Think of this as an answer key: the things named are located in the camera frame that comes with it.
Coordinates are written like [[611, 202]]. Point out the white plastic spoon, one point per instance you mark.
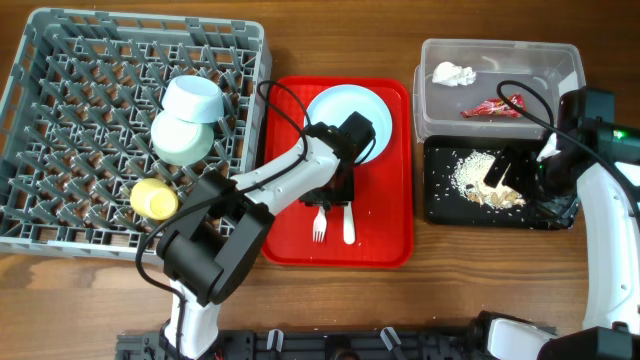
[[349, 236]]

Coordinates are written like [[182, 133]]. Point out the light blue plate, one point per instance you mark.
[[333, 106]]

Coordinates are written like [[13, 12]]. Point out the black waste tray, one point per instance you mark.
[[444, 205]]

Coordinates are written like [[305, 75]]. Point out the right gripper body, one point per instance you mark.
[[522, 175]]

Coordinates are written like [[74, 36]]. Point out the light blue bowl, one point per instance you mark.
[[194, 99]]

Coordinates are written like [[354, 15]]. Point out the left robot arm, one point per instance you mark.
[[211, 244]]

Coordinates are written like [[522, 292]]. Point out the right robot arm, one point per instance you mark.
[[588, 155]]

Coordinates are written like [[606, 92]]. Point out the red snack wrapper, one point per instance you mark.
[[496, 107]]

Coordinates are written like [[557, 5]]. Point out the yellow plastic cup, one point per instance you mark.
[[152, 198]]

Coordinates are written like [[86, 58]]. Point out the white plastic fork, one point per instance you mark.
[[319, 225]]

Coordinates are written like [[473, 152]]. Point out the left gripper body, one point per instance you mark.
[[338, 192]]

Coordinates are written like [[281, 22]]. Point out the grey dishwasher rack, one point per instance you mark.
[[76, 117]]

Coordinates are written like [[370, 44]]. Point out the red plastic tray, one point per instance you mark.
[[383, 199]]

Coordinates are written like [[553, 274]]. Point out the rice and peanut shells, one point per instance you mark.
[[468, 179]]

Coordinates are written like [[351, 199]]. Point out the light green bowl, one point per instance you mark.
[[178, 142]]

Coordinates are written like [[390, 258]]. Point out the white tissue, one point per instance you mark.
[[451, 75]]

